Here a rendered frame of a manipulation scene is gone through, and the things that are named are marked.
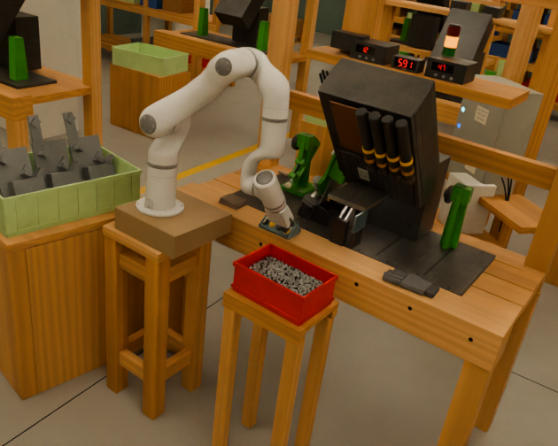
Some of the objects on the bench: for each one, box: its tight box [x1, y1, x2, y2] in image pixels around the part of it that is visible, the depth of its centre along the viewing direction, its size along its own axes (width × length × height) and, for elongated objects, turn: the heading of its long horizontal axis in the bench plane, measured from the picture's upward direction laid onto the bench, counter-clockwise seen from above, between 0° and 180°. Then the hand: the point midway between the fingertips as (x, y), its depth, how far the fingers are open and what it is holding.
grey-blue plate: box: [349, 211, 368, 248], centre depth 235 cm, size 10×2×14 cm, turn 131°
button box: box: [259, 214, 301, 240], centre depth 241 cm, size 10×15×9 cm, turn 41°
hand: (284, 226), depth 233 cm, fingers closed
